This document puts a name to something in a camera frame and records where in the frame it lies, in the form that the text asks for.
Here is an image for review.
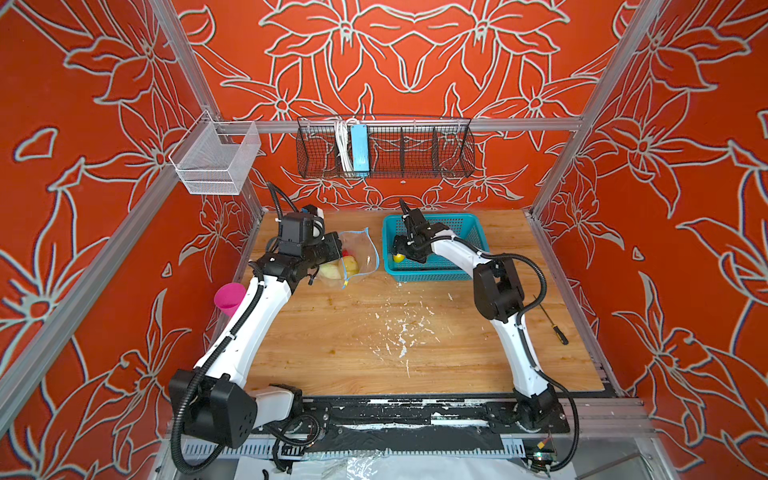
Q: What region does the clear zip top bag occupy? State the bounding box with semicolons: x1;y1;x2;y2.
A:
318;228;380;289

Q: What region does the yellow potato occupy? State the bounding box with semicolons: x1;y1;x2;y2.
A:
341;255;360;276

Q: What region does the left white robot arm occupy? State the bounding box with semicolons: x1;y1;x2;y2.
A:
169;184;343;475

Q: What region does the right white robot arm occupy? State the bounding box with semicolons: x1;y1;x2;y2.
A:
392;210;581;475

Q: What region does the teal plastic basket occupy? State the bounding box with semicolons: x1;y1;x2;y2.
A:
382;213;489;283

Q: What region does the pink plastic cup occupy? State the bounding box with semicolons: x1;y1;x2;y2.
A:
214;283;247;317

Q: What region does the light blue box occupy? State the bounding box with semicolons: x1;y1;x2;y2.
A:
350;123;370;178

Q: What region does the black screwdriver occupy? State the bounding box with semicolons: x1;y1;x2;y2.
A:
539;305;569;345

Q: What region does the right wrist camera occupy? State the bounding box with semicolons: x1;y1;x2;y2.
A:
402;208;431;234

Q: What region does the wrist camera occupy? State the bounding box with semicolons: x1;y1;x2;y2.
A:
402;208;431;234
277;205;325;257

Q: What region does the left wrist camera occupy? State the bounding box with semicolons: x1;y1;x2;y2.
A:
277;205;325;257

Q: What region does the black wire wall basket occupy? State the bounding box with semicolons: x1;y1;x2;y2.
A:
296;114;476;179

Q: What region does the clear plastic wall bin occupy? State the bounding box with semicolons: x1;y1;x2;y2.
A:
169;112;262;196

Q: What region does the white cable bundle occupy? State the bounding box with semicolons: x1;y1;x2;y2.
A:
333;119;354;174

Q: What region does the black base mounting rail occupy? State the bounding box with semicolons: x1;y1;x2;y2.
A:
302;393;578;436

